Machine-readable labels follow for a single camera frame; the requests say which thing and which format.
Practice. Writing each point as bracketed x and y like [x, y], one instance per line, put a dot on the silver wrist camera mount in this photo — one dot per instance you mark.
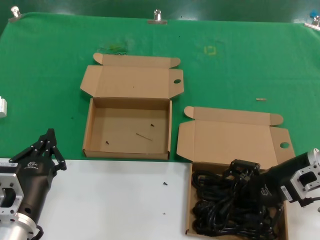
[10, 180]
[303, 182]

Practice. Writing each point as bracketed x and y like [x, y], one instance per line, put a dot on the white table cover sheet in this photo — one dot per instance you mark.
[100, 200]

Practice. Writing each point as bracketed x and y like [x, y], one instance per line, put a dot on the brown cardboard box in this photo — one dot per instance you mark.
[125, 80]
[225, 135]

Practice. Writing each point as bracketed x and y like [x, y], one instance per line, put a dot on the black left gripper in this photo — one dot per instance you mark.
[35, 185]

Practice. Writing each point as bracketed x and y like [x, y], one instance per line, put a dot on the small beige strip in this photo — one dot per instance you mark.
[261, 99]

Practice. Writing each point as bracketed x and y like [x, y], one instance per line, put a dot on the metal binder clip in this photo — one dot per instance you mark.
[157, 18]
[313, 23]
[15, 15]

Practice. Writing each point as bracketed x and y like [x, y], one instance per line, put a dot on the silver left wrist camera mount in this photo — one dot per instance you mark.
[10, 180]

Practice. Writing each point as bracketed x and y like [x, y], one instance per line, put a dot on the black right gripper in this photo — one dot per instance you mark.
[267, 190]

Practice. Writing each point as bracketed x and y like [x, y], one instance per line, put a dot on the small blue object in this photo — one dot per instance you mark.
[313, 13]

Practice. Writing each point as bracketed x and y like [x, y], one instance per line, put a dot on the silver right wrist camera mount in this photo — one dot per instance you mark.
[303, 182]

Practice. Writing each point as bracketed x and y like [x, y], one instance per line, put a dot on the white power adapter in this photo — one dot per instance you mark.
[3, 107]

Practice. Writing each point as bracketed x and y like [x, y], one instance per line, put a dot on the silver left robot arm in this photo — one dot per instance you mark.
[15, 230]

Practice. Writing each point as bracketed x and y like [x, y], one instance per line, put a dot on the green table cloth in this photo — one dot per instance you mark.
[225, 75]

